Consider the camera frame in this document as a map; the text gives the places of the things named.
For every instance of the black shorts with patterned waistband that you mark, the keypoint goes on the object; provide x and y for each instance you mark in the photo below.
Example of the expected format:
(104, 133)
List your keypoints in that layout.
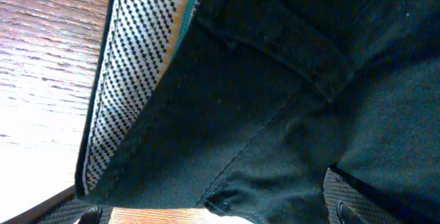
(240, 106)

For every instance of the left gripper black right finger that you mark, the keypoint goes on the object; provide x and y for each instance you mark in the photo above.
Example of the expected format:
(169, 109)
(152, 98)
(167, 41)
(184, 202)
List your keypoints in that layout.
(350, 200)

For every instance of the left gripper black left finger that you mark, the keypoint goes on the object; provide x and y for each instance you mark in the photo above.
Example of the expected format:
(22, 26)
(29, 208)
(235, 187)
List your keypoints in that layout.
(64, 207)

